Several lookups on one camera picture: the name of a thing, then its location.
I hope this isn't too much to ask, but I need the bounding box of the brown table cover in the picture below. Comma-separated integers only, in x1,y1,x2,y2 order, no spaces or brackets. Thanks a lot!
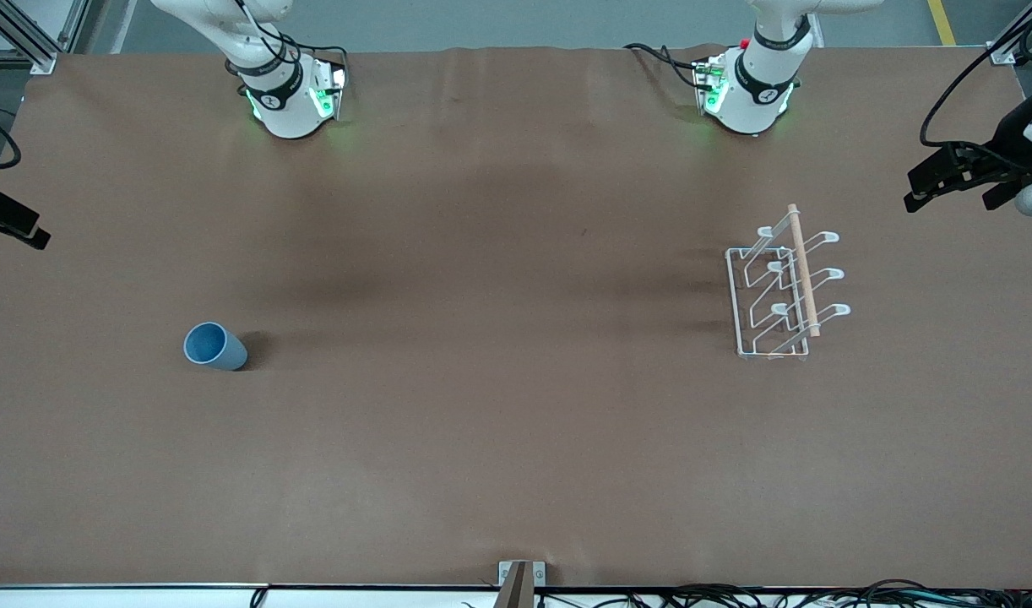
0,44,1032,589

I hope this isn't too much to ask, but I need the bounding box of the brown camera mount bar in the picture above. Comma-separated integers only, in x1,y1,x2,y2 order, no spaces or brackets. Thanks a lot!
492,562,535,608

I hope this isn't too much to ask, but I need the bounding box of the black base cable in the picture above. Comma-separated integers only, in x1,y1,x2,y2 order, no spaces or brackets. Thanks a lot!
623,42,704,90
295,42,350,79

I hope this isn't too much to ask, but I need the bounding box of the aluminium frame post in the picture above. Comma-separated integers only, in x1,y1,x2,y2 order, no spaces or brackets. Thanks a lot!
0,0,58,75
987,0,1032,67

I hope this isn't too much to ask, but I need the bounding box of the black cable tangle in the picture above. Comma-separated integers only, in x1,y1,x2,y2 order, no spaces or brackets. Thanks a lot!
537,578,1032,608

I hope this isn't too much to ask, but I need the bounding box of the white wire cup rack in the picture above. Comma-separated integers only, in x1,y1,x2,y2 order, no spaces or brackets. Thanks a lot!
725,204,852,361

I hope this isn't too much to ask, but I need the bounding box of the grey metal bracket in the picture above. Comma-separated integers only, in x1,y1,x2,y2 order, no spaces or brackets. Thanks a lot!
497,560,547,589

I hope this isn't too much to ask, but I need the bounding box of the white table edge rail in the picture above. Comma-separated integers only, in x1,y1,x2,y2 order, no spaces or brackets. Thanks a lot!
0,583,1032,608

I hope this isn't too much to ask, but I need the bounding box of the blue plastic cup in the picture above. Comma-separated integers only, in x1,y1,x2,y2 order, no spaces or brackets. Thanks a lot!
183,322,249,372

